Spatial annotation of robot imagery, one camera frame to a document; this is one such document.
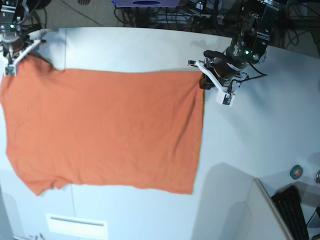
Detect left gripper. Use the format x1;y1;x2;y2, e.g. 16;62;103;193
199;50;249;90

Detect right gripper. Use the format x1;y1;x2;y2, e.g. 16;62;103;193
1;33;32;57

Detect orange t-shirt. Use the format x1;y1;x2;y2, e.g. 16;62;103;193
0;56;204;195

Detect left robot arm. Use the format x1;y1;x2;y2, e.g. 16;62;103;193
203;0;282;86

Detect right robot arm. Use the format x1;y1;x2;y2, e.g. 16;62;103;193
0;0;219;91

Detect blue box with oval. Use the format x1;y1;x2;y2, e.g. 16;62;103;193
111;0;181;8

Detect white table partition panel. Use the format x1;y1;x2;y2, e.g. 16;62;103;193
192;177;294;240

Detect green tape roll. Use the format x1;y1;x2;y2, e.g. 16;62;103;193
289;164;304;180

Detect black keyboard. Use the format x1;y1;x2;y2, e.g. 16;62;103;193
271;185;309;240

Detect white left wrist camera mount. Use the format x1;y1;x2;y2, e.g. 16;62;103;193
187;60;236;107

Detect white cable slot cover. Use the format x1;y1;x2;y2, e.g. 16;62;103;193
45;213;108;240

